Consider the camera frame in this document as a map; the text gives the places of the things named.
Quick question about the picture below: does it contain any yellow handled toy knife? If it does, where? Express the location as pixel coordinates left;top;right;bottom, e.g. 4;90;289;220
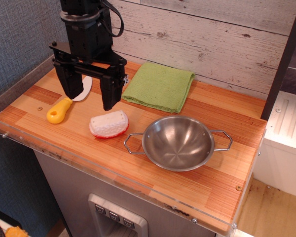
46;76;93;124

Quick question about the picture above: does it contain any dark right upright post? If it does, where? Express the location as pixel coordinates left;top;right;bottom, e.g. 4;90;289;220
260;18;296;120

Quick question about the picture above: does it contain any white and red toy food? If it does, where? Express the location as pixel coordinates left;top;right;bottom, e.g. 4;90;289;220
89;110;129;139

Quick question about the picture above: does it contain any green folded cloth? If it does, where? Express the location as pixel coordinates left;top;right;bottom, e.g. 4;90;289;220
122;62;195;114

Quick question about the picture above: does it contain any silver dispenser panel with buttons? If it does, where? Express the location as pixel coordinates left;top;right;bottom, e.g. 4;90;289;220
88;193;148;237

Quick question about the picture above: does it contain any orange and black object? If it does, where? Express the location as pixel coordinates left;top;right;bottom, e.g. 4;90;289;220
0;226;29;237

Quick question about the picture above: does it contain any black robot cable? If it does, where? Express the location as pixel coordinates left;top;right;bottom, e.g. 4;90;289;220
98;0;125;38

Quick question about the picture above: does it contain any steel bowl with wire handles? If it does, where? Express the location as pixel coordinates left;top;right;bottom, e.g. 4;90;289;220
124;115;233;172

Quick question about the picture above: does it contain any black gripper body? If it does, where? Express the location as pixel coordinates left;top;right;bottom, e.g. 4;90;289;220
49;14;127;86

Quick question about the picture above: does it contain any clear acrylic edge guard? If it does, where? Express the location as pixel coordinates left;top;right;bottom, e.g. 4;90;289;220
0;114;266;236

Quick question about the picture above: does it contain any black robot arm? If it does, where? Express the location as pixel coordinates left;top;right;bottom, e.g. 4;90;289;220
49;0;127;111

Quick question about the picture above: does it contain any grey toy fridge cabinet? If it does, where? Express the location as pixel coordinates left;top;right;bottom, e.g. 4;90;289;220
35;152;215;237

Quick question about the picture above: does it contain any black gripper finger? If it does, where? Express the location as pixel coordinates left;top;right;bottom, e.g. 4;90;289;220
100;75;123;111
54;63;83;99

